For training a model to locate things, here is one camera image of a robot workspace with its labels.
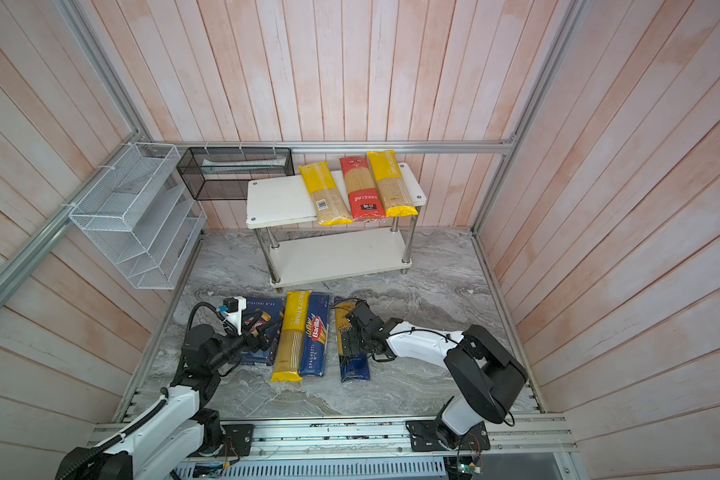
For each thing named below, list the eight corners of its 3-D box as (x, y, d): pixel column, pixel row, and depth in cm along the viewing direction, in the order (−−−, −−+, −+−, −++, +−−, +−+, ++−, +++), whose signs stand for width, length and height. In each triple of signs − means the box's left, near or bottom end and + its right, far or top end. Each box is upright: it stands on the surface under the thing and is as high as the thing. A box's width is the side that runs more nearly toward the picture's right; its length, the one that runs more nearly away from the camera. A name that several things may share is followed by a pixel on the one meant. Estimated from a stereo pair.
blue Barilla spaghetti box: (300, 377, 85) (298, 373, 82) (309, 298, 102) (308, 292, 99) (324, 377, 85) (323, 373, 82) (329, 298, 102) (328, 292, 99)
